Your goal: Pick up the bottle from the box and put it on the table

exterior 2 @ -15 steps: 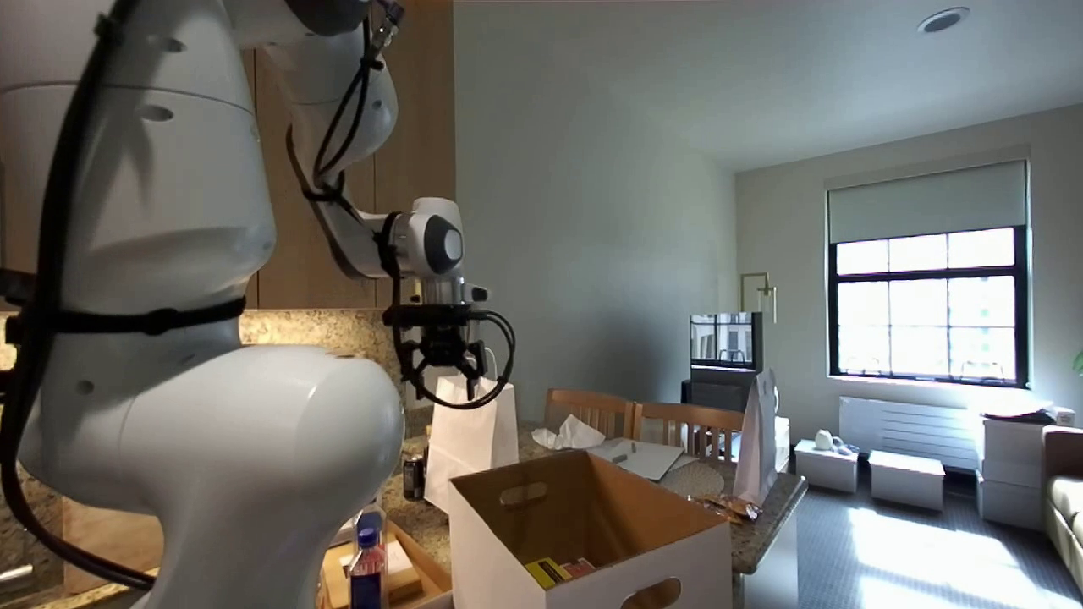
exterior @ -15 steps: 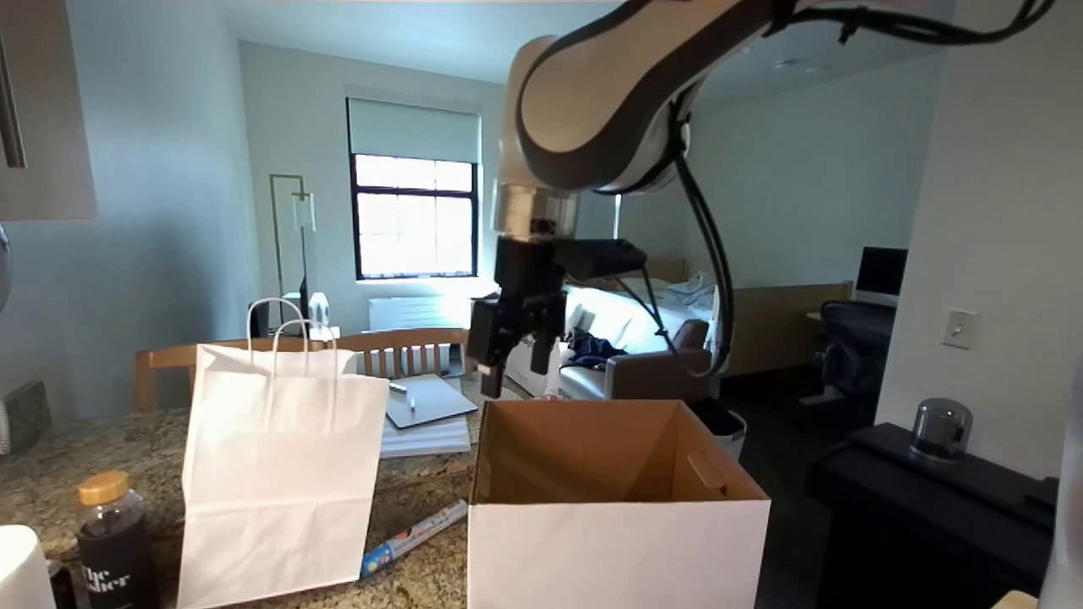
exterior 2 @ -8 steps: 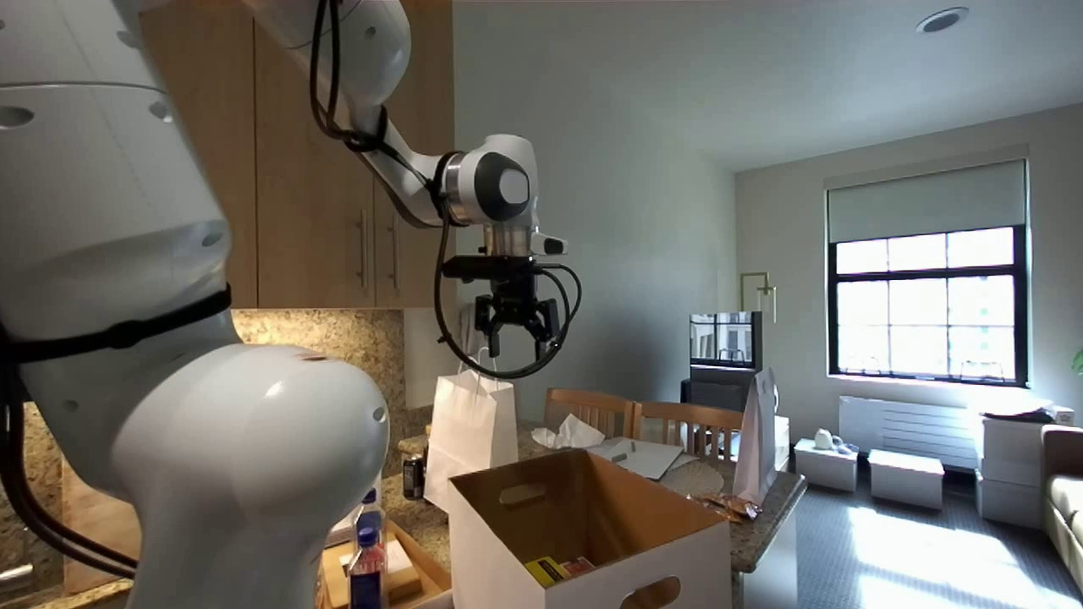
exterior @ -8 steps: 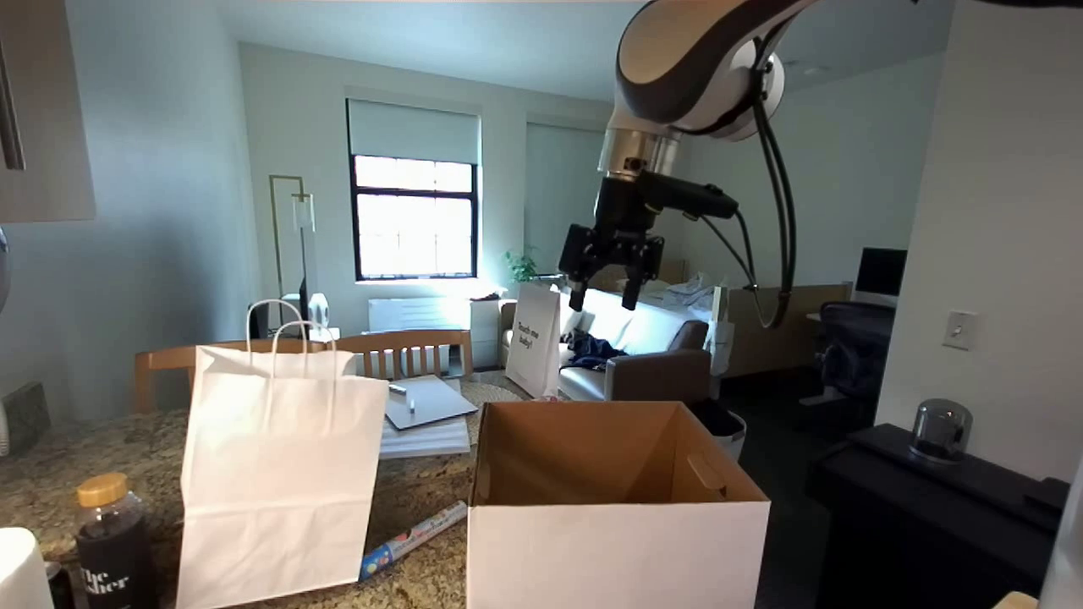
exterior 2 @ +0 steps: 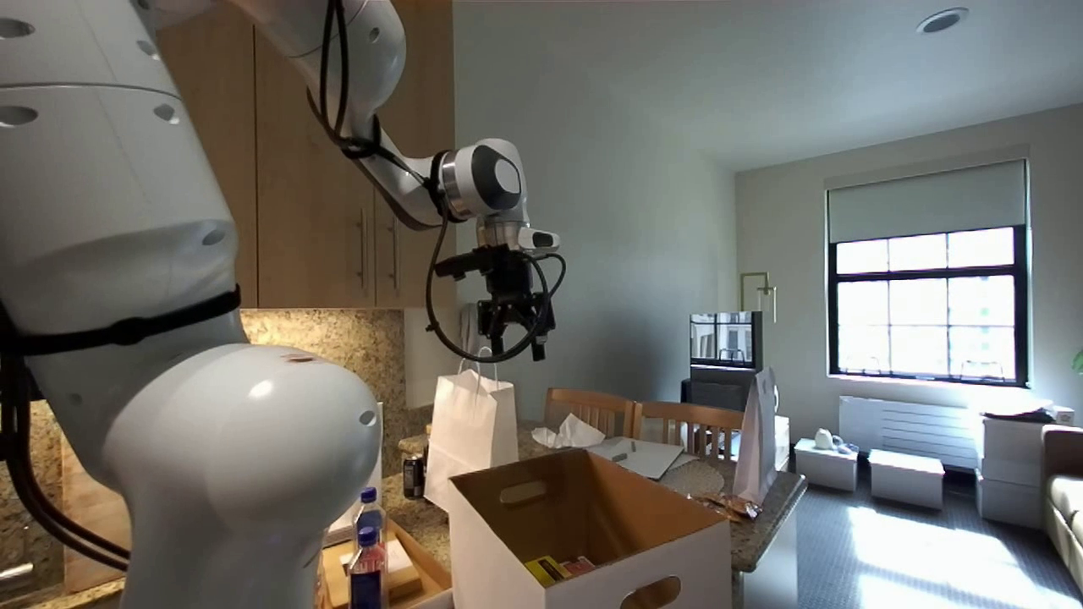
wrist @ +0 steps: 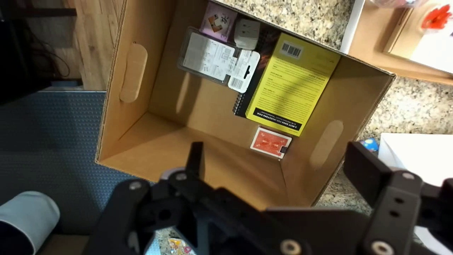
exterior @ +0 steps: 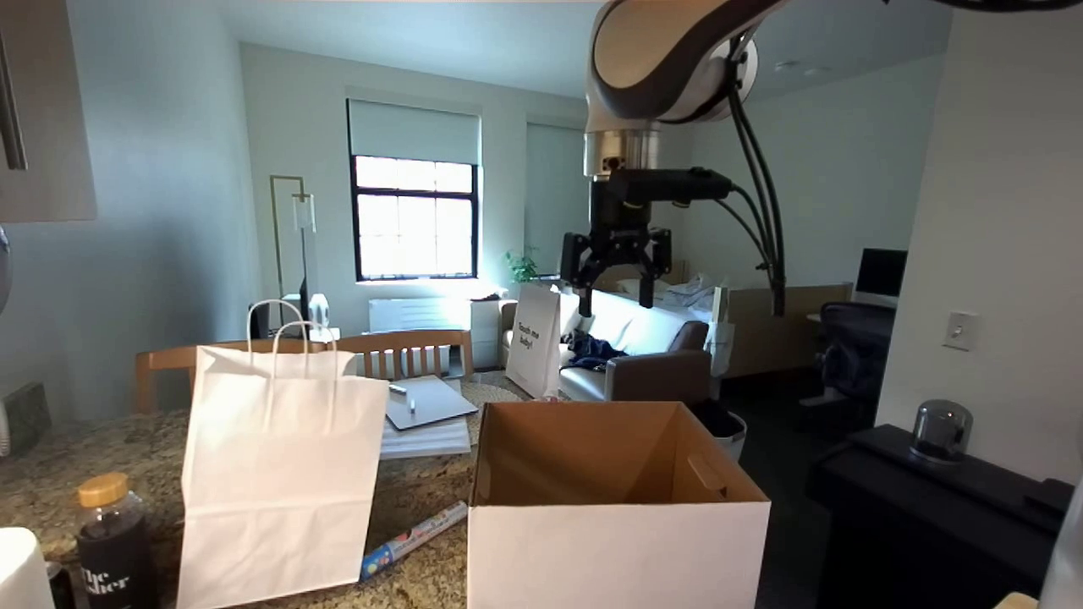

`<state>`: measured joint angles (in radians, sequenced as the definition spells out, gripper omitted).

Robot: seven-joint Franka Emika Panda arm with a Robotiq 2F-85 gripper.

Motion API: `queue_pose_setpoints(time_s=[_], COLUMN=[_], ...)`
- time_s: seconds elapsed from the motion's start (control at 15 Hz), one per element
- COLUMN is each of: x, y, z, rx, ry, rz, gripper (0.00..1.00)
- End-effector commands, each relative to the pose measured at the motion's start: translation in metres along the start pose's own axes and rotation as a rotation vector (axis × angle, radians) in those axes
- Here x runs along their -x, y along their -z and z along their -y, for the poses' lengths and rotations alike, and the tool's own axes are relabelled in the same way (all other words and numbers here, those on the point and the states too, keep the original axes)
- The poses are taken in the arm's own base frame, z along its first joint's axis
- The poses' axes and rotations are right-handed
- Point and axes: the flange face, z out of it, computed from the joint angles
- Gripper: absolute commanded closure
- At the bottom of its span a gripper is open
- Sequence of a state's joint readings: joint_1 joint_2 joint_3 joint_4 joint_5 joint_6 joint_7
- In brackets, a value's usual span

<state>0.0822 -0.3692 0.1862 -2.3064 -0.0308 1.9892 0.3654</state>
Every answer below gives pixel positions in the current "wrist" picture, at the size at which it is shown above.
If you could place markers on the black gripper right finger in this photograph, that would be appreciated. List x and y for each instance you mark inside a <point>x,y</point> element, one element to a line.
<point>368,171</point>

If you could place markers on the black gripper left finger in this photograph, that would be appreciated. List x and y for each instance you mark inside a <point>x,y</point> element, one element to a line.
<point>195,160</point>

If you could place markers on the white cardboard box brown inside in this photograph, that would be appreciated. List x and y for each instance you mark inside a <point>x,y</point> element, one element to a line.
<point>198,127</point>

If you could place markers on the flat brown cardboard box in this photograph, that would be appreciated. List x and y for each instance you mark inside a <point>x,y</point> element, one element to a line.
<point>404,37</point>

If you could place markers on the small pink box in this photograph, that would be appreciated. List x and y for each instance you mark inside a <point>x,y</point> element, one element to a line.
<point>218,21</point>

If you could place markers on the blue printed flat package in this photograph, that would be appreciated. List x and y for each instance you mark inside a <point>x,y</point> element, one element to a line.
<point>369,144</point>

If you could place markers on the black spiral notebook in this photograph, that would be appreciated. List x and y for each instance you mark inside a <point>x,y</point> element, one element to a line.
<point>240,100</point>

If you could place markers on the orange card deck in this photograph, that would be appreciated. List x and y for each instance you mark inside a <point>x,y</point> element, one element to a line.
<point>270,143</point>

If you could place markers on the white blister package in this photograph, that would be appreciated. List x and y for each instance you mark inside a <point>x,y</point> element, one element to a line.
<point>212,58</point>

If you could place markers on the white cube adapter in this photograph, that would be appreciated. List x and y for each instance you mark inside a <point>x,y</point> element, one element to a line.
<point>246,32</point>

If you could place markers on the white printed paper sheet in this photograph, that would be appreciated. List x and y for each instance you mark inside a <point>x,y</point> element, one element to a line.
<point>436,49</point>

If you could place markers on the white cup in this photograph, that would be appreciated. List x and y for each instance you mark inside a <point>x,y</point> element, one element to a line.
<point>25,219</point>

